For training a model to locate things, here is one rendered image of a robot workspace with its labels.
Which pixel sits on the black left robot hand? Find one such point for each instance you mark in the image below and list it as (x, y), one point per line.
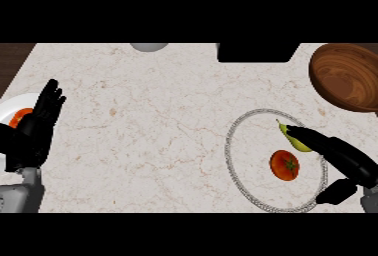
(34, 133)

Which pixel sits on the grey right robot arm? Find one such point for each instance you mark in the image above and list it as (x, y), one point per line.
(369, 199)

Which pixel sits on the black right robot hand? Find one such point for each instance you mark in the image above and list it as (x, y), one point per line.
(339, 155)

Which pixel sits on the black appliance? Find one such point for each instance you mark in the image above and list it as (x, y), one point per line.
(256, 52)

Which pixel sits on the grey round object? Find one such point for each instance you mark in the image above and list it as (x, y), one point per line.
(147, 46)

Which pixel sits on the round marble placemat grey rim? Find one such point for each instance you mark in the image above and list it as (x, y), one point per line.
(251, 160)

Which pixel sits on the white plate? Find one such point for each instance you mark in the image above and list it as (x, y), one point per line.
(10, 108)

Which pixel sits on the brown wooden bowl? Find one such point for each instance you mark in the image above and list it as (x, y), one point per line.
(347, 78)

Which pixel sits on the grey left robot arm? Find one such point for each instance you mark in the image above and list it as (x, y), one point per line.
(19, 191)

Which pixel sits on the red tomato with green stem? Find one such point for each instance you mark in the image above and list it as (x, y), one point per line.
(285, 165)

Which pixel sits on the yellow-green pear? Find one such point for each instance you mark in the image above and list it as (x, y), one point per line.
(293, 141)

